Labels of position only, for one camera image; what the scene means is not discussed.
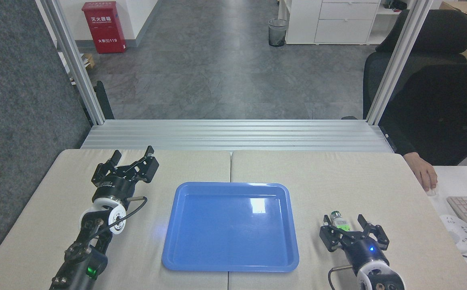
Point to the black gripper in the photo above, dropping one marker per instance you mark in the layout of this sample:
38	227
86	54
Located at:
364	253
113	188

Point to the green and clear switch part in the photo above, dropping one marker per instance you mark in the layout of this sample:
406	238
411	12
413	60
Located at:
339	220

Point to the blue plastic tray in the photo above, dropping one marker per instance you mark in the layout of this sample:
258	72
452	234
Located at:
229	229

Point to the person's hand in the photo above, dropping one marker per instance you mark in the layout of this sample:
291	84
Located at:
424	171

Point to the black panel foot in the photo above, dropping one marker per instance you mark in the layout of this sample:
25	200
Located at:
104	100

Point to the white computer mouse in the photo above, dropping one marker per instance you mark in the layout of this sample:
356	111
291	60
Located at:
432	193

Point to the white desk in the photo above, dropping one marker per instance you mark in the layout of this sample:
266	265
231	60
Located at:
451	257

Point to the white power strip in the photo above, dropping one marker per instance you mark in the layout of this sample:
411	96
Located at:
459	233

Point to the grey felt partition panel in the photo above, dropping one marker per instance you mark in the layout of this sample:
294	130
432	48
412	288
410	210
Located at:
20	121

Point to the small cardboard box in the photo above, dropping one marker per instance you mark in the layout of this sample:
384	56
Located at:
88	60

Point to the red fire extinguisher box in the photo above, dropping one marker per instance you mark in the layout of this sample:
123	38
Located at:
104	27

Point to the person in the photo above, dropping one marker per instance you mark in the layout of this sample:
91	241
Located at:
443	112

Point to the mesh waste bin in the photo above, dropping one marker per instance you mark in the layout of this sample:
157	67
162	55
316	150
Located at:
277	32

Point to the white drawer cabinet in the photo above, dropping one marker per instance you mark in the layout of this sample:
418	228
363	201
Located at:
330	22

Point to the black office chair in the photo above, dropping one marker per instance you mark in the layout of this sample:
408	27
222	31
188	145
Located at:
439	34

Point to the silver aluminium rail platform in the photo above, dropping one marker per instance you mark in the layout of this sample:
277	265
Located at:
233	135

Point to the silver aluminium post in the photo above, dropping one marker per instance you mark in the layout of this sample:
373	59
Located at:
398	60
74	64

